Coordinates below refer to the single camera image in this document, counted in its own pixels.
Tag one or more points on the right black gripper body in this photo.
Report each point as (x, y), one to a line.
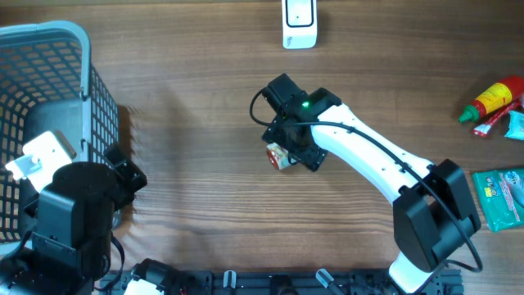
(310, 156)

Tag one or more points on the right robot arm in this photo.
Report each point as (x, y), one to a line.
(434, 213)

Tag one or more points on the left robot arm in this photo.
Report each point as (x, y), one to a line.
(70, 248)

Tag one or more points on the teal wet wipes packet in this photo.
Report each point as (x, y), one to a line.
(515, 126)

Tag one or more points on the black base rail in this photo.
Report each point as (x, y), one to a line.
(154, 277)

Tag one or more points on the green 3M gloves packet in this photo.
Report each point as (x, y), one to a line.
(500, 193)

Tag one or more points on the green lid spice jar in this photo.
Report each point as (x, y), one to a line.
(279, 156)

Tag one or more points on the red sauce bottle green cap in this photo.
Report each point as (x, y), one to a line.
(498, 95)

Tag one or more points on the grey plastic mesh basket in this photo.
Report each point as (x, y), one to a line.
(48, 82)

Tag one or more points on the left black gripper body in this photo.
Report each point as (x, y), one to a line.
(136, 180)

